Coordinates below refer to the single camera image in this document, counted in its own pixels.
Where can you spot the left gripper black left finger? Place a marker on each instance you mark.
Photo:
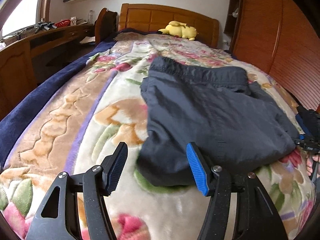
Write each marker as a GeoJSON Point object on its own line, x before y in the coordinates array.
{"type": "Point", "coordinates": [58, 215]}

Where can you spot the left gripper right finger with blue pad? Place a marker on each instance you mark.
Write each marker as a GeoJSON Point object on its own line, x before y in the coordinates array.
{"type": "Point", "coordinates": [239, 206]}

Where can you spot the folded dark and blue clothes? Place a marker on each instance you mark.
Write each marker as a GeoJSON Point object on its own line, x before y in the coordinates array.
{"type": "Point", "coordinates": [310, 119]}

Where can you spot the person's right hand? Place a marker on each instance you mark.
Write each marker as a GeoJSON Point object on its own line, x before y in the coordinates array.
{"type": "Point", "coordinates": [311, 159]}

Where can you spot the floral bed blanket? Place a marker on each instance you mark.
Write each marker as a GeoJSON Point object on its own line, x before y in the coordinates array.
{"type": "Point", "coordinates": [90, 114]}

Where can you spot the wooden louvered wardrobe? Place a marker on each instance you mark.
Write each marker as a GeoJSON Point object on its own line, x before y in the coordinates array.
{"type": "Point", "coordinates": [276, 37]}

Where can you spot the wooden desk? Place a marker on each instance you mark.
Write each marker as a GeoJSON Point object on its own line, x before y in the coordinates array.
{"type": "Point", "coordinates": [18, 78]}

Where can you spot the yellow plush toy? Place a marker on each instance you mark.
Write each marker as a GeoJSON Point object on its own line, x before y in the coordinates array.
{"type": "Point", "coordinates": [180, 30]}

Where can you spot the wooden headboard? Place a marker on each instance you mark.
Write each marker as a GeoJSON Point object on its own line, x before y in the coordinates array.
{"type": "Point", "coordinates": [152, 17]}

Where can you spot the red basket on desk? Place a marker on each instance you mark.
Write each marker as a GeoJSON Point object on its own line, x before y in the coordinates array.
{"type": "Point", "coordinates": [63, 23]}

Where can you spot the dark chair at desk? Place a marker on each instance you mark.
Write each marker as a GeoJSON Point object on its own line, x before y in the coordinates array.
{"type": "Point", "coordinates": [105, 25]}

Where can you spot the window with wooden frame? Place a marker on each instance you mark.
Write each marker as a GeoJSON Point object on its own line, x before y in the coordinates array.
{"type": "Point", "coordinates": [26, 14]}

